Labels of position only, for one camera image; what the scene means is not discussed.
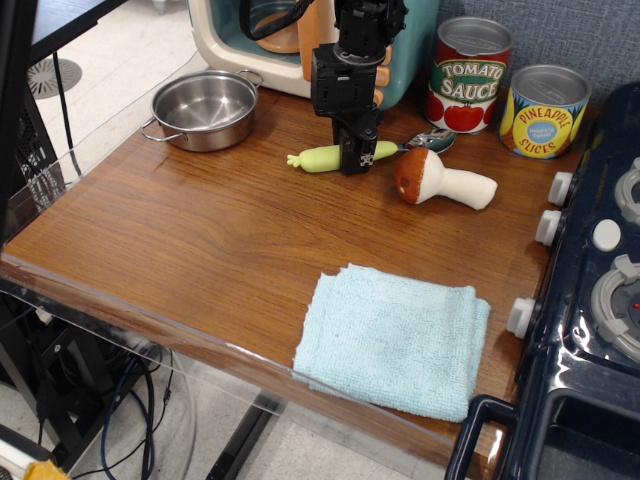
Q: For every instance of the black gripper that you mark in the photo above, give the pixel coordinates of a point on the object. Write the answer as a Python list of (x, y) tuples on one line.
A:
[(342, 89)]

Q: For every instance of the spoon with green handle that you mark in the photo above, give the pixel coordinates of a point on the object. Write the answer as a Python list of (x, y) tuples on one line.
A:
[(327, 158)]

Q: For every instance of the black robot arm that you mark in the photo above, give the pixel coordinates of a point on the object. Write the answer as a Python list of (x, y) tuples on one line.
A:
[(366, 27)]

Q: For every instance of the light blue folded towel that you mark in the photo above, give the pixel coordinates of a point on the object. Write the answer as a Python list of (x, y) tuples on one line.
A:
[(393, 341)]

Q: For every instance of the plush mushroom toy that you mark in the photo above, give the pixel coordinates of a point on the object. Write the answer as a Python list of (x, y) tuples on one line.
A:
[(420, 175)]

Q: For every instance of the toy microwave teal and cream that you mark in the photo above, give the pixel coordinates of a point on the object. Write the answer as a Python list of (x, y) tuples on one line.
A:
[(284, 58)]

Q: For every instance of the tomato sauce can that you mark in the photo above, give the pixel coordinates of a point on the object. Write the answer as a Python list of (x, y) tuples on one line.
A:
[(469, 64)]

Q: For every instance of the stainless steel pot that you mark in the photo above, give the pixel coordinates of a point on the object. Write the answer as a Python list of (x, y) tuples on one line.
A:
[(204, 111)]

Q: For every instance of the pineapple slices can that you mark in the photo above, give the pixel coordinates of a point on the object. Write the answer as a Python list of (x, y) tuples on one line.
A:
[(544, 109)]

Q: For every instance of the white stove knob rear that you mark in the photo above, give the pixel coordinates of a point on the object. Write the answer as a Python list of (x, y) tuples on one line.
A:
[(559, 188)]

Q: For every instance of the white stove knob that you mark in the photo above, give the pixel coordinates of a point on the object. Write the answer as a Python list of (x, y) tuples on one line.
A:
[(559, 188), (548, 227), (520, 316)]

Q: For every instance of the white stove knob middle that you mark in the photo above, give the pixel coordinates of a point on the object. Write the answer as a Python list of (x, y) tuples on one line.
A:
[(548, 227)]

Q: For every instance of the white stove knob front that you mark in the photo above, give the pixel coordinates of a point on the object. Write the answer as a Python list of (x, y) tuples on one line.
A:
[(520, 316)]

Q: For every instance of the dark blue toy stove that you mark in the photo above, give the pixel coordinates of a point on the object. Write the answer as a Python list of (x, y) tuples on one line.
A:
[(576, 415)]

